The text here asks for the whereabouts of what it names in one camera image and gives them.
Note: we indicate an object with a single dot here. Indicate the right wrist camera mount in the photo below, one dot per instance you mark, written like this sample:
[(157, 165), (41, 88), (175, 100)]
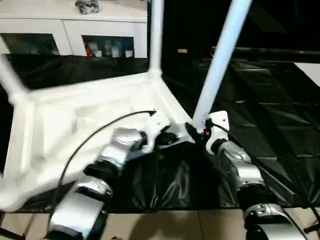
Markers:
[(218, 122)]

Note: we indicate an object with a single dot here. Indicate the white plastic table top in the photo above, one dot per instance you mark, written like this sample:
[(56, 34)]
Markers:
[(75, 112)]

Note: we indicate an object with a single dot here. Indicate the black box with tan label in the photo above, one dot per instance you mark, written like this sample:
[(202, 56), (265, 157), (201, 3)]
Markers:
[(185, 30)]

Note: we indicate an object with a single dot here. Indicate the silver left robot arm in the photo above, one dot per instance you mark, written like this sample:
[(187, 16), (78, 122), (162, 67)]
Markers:
[(120, 145)]

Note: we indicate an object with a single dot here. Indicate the black table mat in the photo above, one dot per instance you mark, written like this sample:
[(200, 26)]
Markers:
[(187, 180)]

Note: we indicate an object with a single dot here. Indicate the dark bundle on cabinet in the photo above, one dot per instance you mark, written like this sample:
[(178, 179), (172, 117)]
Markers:
[(87, 5)]

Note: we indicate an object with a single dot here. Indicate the red bottle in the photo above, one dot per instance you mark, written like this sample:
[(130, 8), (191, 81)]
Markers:
[(88, 50)]

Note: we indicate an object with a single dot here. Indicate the white flat board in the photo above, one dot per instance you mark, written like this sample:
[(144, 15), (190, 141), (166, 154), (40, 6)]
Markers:
[(310, 72)]

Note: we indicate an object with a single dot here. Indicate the white glass-door cabinet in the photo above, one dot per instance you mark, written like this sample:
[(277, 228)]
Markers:
[(62, 25)]

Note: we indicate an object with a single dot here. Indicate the dark long bar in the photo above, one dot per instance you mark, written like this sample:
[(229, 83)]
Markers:
[(275, 52)]

